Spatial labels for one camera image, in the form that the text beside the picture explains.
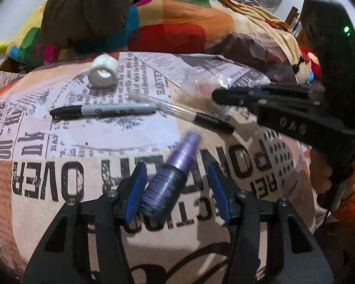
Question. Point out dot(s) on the newspaper printed blanket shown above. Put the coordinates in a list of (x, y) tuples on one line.
[(77, 142)]

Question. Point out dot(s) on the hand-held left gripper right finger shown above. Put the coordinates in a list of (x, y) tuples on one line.
[(218, 189)]

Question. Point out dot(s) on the black marker pen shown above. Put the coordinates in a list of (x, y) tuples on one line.
[(106, 111)]

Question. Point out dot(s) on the wooden bed headboard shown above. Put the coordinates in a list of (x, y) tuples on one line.
[(295, 23)]

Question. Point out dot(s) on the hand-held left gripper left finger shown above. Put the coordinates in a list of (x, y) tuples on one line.
[(134, 189)]

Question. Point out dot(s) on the clear black-capped pen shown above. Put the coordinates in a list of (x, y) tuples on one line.
[(195, 117)]

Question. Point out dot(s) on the white tape roll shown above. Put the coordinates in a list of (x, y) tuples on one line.
[(103, 71)]

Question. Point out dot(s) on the red plush toy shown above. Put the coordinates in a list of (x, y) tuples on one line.
[(310, 62)]

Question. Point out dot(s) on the colourful checked blanket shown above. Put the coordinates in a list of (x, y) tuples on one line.
[(177, 26)]

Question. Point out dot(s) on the brown padded jacket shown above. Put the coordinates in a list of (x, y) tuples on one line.
[(85, 9)]

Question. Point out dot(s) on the clear plastic wrapper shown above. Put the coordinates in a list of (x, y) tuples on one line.
[(207, 85)]

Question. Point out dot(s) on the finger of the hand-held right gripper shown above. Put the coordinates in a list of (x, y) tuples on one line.
[(293, 91), (233, 98)]

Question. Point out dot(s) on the person's right hand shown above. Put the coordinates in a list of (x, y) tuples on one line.
[(321, 168)]

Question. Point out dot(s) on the yellow fleece blanket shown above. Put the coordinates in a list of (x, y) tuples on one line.
[(254, 20)]

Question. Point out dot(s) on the purple nail polish bottle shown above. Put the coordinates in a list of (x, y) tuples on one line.
[(171, 177)]

